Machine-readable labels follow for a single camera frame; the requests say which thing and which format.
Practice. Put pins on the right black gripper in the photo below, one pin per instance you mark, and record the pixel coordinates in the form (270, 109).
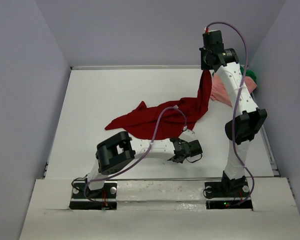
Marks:
(205, 65)

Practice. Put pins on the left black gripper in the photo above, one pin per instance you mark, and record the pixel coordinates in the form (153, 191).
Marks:
(181, 142)

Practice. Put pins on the dark red t shirt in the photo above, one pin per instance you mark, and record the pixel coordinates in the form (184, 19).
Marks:
(141, 121)

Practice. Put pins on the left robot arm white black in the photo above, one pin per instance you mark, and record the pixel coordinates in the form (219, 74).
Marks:
(115, 153)

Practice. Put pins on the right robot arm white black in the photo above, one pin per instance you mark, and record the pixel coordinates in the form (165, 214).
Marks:
(247, 117)

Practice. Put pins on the pink t shirt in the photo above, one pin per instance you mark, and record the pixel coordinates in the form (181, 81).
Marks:
(219, 93)

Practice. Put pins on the green t shirt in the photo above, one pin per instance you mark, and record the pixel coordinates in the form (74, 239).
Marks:
(249, 73)

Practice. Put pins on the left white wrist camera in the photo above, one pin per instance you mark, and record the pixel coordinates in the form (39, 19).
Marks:
(187, 135)

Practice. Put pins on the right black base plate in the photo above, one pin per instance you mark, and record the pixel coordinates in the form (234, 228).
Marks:
(218, 199)

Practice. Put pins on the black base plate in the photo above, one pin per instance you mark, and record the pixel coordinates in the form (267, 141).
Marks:
(101, 199)
(218, 199)

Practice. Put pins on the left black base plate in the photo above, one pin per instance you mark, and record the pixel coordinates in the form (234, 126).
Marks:
(101, 199)

